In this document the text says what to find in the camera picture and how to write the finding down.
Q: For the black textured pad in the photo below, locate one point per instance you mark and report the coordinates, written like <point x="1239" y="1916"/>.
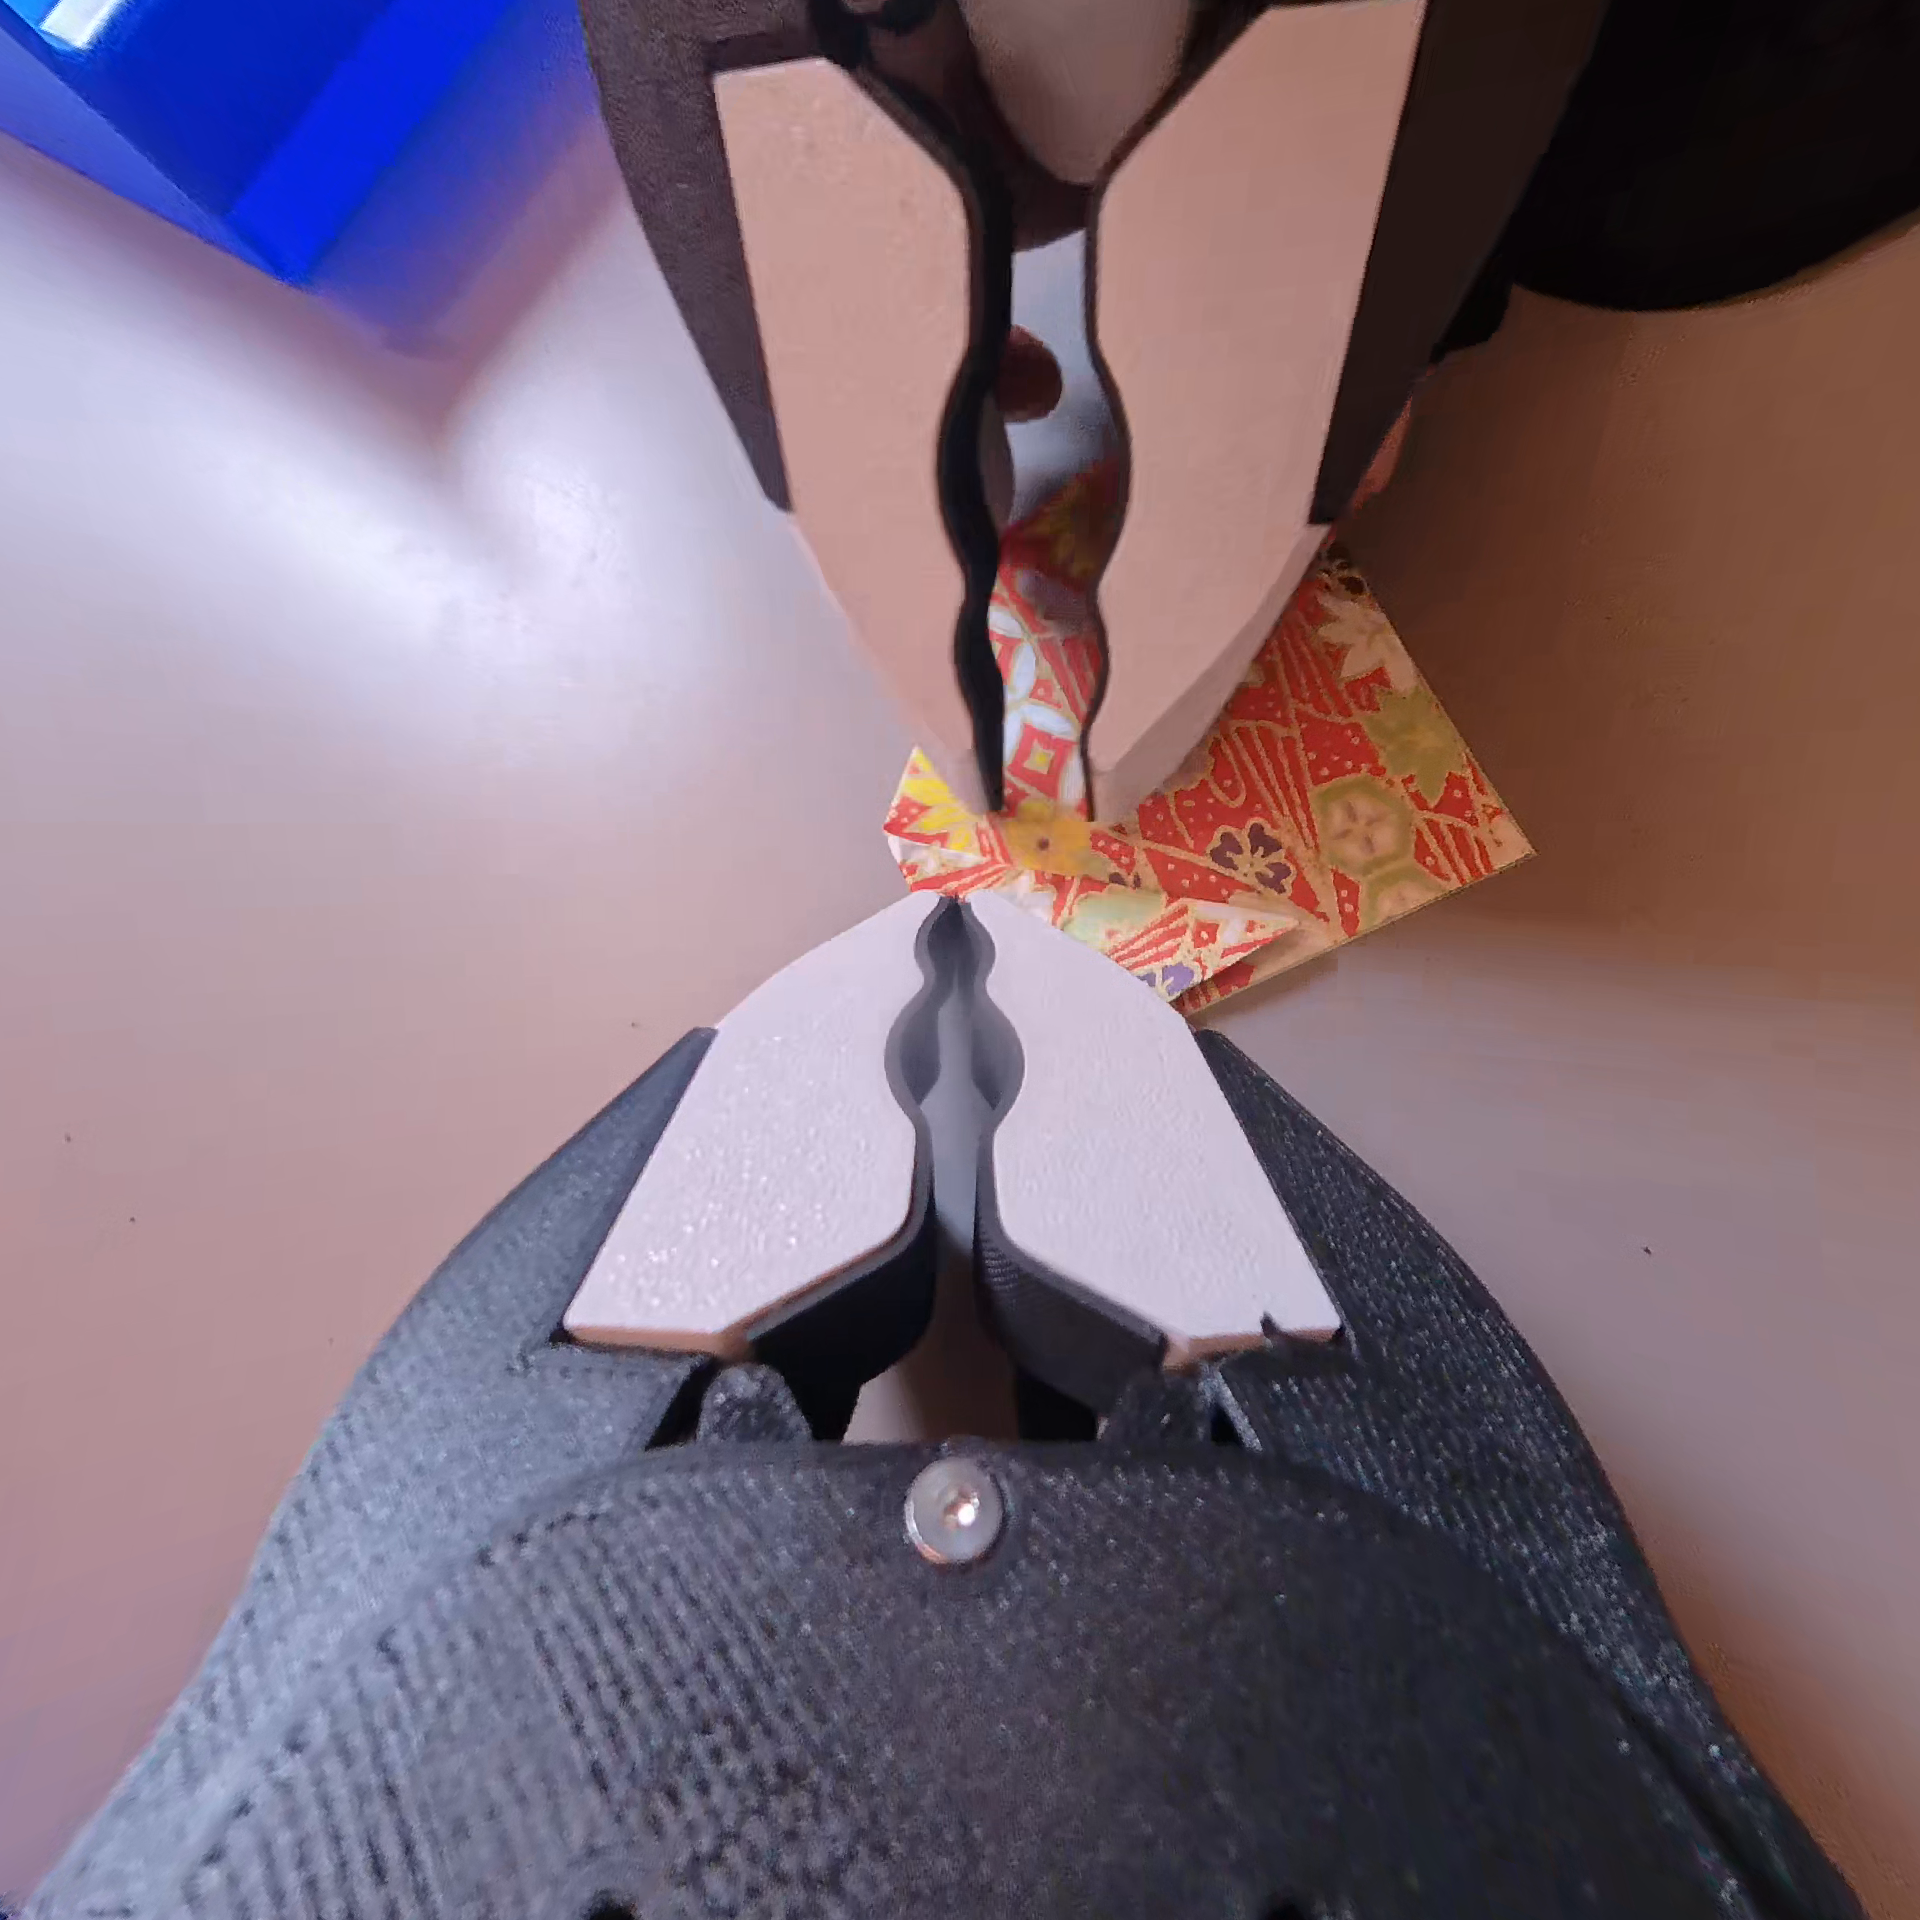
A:
<point x="1736" y="154"/>

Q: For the person's right hand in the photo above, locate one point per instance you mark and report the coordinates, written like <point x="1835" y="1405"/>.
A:
<point x="1040" y="381"/>

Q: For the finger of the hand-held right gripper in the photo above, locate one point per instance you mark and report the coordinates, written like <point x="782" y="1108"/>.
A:
<point x="1241" y="332"/>
<point x="854" y="332"/>

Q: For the green backed red floral paper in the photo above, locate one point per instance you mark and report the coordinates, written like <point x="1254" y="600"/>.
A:
<point x="1321" y="809"/>

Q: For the blue plastic bin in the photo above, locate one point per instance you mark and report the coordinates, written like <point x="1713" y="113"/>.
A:
<point x="273" y="120"/>

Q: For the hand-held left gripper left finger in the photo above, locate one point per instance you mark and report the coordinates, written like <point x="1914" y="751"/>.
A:
<point x="752" y="1171"/>

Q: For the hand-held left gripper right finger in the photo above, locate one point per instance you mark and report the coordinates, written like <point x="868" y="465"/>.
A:
<point x="1155" y="1171"/>

